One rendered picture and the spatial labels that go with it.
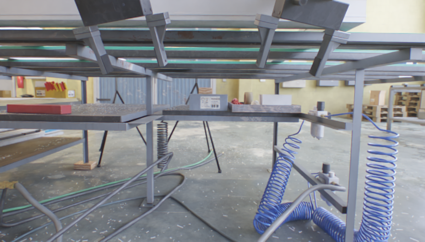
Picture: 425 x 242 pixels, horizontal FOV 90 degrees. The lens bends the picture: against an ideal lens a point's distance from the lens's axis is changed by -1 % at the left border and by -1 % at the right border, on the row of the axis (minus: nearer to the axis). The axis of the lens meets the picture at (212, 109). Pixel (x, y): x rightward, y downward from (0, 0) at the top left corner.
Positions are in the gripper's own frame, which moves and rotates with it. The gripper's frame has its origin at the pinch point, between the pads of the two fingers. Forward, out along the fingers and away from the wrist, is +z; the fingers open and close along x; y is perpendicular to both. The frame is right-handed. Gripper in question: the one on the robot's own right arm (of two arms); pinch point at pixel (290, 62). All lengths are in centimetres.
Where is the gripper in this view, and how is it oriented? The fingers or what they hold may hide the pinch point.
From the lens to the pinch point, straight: 51.4
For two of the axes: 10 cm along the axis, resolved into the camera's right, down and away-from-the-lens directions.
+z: -1.9, 8.8, 4.4
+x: 9.8, 1.2, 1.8
